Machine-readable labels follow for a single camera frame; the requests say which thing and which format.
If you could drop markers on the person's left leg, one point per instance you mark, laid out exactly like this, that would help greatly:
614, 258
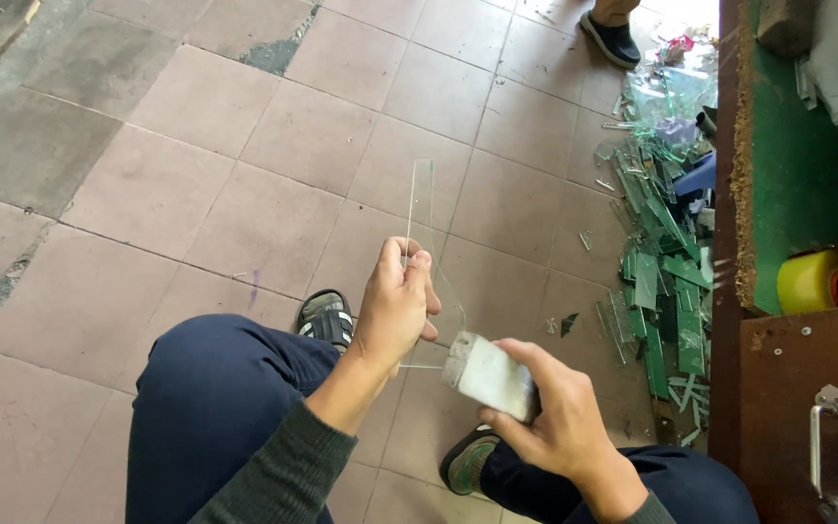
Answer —
208, 407

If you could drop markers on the brown workbench with green top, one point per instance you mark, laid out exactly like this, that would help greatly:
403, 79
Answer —
804, 218

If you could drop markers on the heap of broken glass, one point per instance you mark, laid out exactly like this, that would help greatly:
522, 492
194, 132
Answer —
663, 240

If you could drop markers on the wooden block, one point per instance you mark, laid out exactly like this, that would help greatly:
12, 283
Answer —
786, 25

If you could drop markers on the grey sanding stone block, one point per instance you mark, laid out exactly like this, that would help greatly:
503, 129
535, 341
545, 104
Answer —
488, 375

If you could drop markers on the person's left hand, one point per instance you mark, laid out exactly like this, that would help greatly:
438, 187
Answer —
390, 320

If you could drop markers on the person's black sandal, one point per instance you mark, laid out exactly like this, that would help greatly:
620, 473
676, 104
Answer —
466, 462
324, 316

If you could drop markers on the person's leg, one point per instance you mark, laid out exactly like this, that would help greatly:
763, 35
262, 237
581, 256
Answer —
688, 487
208, 407

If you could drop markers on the small glass shard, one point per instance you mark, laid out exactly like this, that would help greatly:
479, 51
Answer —
585, 239
569, 323

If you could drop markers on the person's right black sandal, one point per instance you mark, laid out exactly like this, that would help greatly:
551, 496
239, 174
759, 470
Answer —
466, 462

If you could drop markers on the yellow tape roll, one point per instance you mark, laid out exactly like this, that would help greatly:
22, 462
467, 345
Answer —
806, 282

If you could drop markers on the person's right hand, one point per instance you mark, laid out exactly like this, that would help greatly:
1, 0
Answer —
572, 422

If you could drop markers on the person's right leg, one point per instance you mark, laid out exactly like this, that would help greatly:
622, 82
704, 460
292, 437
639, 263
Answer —
688, 487

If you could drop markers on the person's left black sandal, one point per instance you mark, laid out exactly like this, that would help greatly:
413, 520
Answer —
324, 316

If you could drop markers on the clear glass pane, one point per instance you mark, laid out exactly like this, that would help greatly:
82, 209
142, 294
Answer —
426, 211

